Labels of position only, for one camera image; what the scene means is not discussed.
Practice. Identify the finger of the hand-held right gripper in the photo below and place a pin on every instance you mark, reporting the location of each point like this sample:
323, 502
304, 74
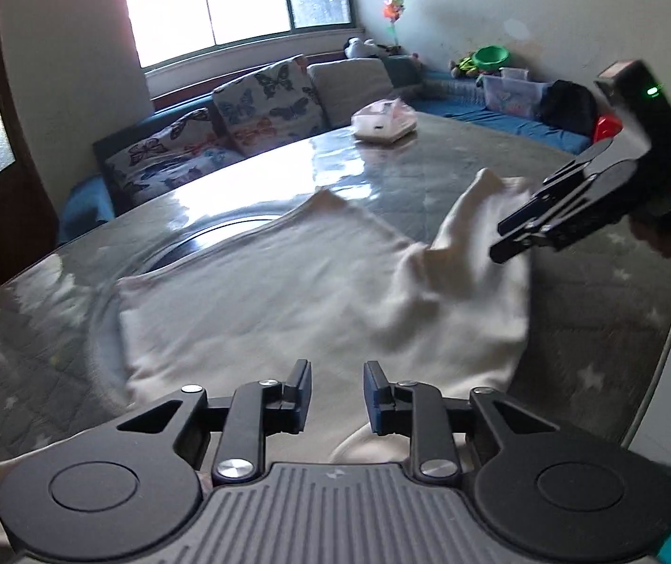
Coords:
517, 220
509, 249

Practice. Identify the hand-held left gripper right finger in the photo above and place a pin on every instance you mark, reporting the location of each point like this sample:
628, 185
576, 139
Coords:
373, 396

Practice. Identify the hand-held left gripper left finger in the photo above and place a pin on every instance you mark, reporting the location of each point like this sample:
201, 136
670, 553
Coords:
306, 390

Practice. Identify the white garment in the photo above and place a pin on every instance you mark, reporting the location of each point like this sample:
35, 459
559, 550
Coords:
288, 288

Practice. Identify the person's right hand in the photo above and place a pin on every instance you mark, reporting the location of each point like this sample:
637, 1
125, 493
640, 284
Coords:
655, 235

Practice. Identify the red plastic item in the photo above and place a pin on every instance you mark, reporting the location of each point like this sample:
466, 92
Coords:
605, 128

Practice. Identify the black bag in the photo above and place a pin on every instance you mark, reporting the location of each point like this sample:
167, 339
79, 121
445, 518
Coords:
567, 106

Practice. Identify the blue sofa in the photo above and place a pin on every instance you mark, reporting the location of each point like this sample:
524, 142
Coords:
506, 120

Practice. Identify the clear storage box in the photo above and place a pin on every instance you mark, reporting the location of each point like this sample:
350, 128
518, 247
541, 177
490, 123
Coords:
514, 94

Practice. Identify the green plastic basin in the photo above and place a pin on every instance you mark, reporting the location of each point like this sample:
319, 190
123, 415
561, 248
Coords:
490, 57

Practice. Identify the teal cushion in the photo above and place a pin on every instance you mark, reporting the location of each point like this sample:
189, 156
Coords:
403, 70

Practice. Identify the grey cushion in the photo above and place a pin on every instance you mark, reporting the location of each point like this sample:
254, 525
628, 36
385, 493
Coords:
350, 91

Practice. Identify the plush toy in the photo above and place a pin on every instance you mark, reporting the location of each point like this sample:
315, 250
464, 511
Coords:
362, 47

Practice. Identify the colourful pinwheel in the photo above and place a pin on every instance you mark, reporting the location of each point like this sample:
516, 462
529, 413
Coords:
393, 12

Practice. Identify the flat butterfly print cushion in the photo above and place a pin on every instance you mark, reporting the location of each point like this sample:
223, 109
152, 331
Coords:
165, 158

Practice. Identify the large butterfly print cushion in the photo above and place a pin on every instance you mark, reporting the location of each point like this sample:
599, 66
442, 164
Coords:
271, 103

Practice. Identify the window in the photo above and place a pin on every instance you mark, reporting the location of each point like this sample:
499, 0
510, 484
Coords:
224, 0

